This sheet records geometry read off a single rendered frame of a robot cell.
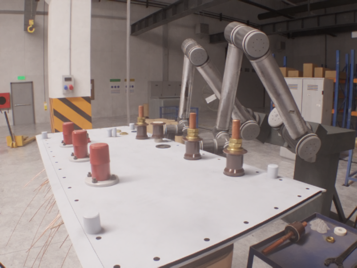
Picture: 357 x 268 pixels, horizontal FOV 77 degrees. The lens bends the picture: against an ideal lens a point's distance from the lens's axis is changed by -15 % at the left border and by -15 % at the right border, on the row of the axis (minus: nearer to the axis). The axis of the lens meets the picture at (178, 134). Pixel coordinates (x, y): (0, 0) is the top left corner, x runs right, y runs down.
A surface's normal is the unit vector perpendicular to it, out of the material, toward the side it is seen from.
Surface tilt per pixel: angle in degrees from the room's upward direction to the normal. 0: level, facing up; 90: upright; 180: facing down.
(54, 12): 90
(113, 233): 0
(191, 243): 0
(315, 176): 90
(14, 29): 90
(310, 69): 90
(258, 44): 111
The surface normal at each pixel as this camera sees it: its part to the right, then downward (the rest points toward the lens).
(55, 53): 0.55, 0.15
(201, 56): 0.15, 0.52
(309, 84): -0.84, 0.10
